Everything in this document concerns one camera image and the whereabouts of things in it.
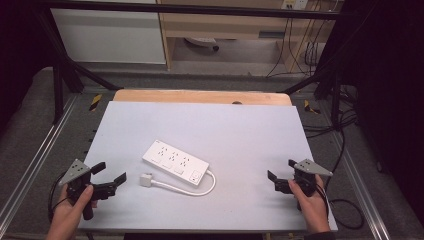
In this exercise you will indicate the black metal frame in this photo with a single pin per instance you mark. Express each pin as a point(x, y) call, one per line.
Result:
point(200, 8)

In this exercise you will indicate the black curtain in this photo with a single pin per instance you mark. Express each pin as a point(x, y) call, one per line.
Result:
point(386, 83)
point(20, 50)

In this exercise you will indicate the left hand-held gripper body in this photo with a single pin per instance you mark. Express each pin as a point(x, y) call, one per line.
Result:
point(75, 173)

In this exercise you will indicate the person's right hand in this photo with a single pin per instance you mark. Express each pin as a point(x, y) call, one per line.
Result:
point(311, 210)

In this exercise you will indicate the wooden table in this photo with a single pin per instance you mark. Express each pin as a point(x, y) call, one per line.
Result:
point(200, 96)

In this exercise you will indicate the white cabinet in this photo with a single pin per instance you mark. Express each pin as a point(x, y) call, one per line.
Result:
point(110, 36)

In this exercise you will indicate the white work board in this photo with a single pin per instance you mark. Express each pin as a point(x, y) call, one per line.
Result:
point(233, 140)

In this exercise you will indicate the grey device under desk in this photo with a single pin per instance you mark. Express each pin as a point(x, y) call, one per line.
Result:
point(201, 41)

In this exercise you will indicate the white wall outlet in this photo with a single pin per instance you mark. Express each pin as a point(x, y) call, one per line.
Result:
point(295, 4)

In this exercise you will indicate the person's left hand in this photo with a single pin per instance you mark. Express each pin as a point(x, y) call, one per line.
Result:
point(65, 218)

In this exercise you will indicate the aluminium rail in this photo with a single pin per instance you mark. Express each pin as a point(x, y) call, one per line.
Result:
point(363, 190)
point(36, 156)

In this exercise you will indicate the yellow black tape strip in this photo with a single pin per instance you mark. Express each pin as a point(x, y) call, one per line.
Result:
point(95, 102)
point(310, 107)

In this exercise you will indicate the white power strip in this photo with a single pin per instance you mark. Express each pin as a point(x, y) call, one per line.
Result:
point(173, 161)

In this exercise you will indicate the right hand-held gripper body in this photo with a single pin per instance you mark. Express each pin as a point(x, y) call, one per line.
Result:
point(305, 180)

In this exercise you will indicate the light wooden desk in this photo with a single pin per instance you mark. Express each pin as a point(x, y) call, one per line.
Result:
point(226, 25)

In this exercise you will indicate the white plug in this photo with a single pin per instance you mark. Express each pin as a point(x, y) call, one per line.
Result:
point(146, 180)

